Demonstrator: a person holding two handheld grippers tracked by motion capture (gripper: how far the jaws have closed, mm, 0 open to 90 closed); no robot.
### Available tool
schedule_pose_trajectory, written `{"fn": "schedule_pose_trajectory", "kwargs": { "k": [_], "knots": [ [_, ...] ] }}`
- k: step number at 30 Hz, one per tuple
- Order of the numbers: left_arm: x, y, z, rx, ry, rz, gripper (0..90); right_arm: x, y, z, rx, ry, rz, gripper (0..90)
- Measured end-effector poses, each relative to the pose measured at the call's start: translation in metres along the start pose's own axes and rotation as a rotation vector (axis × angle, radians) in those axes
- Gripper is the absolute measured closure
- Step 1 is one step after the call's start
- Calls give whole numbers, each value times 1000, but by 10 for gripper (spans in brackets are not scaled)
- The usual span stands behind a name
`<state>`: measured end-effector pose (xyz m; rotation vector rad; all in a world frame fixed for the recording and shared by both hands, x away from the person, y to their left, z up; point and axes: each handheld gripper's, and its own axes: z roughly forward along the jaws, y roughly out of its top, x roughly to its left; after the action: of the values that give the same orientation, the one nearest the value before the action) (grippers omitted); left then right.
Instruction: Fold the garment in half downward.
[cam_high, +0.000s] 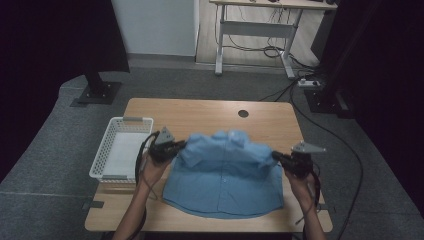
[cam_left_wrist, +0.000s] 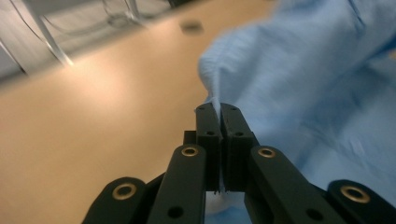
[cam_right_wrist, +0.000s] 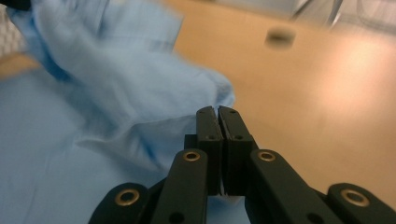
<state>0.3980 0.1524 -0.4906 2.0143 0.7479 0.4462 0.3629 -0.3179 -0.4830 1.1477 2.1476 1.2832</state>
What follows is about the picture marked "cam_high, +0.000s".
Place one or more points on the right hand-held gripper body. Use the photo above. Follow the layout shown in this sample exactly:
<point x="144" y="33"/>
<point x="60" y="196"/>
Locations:
<point x="300" y="163"/>

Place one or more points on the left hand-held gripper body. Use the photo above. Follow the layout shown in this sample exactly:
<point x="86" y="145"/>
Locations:
<point x="161" y="150"/>

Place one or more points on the light blue shirt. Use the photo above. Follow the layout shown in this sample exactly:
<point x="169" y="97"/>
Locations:
<point x="223" y="180"/>

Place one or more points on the person's right hand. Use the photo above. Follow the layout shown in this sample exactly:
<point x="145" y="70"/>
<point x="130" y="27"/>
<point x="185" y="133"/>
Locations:
<point x="301" y="188"/>

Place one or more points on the person's left hand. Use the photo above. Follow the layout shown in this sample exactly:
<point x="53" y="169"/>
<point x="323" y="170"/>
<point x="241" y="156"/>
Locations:
<point x="155" y="175"/>

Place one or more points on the white plastic mesh basket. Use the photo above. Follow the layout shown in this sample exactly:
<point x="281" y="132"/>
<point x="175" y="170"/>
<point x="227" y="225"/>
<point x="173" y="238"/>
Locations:
<point x="123" y="156"/>

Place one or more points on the grey tape strip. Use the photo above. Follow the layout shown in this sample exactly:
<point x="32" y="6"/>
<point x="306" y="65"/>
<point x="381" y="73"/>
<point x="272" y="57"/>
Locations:
<point x="328" y="208"/>
<point x="93" y="204"/>

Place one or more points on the black round table grommet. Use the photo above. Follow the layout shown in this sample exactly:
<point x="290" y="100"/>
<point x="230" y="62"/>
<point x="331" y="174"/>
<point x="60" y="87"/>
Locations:
<point x="243" y="113"/>

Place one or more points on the white power strip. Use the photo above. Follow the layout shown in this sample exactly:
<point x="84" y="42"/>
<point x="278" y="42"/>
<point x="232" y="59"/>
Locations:
<point x="308" y="83"/>

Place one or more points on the black curtain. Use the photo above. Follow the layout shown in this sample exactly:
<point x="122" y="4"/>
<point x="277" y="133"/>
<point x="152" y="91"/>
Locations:
<point x="40" y="50"/>
<point x="386" y="83"/>

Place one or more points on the black stand with base plate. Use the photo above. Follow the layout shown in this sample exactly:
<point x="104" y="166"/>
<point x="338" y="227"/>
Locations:
<point x="98" y="91"/>
<point x="328" y="101"/>

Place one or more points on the desk with white frame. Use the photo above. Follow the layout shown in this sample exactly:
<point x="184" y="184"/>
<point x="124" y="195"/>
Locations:
<point x="256" y="29"/>

